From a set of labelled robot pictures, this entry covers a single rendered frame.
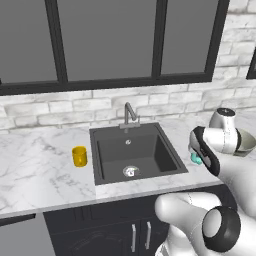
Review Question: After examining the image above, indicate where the beige bowl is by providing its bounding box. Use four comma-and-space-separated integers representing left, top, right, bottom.
233, 128, 256, 158

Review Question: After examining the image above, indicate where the yellow mug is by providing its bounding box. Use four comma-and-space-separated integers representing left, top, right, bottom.
71, 145, 88, 168

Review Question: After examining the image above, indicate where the large black framed window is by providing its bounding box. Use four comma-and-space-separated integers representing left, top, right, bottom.
0, 0, 231, 97

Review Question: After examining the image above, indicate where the wide dark cupboard door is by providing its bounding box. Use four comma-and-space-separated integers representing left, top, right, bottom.
43, 203, 140, 256

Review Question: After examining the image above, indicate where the narrow dark cupboard door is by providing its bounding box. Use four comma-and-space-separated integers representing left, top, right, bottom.
139, 213, 172, 256

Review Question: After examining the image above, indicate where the silver cupboard handle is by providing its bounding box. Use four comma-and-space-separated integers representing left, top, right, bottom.
145, 221, 152, 251
130, 223, 137, 253

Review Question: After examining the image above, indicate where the dark grey sink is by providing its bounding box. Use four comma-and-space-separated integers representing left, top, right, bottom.
88, 122, 189, 186

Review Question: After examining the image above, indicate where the small black framed window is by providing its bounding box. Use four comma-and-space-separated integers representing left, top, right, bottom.
245, 46, 256, 81

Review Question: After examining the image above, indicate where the grey dishwasher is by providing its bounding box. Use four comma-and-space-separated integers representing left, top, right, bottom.
0, 213, 57, 256

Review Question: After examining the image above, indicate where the teal mug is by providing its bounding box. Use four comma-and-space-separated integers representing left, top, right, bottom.
189, 151, 204, 166

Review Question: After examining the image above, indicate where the grey metal tap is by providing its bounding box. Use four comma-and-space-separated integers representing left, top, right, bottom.
119, 101, 141, 130

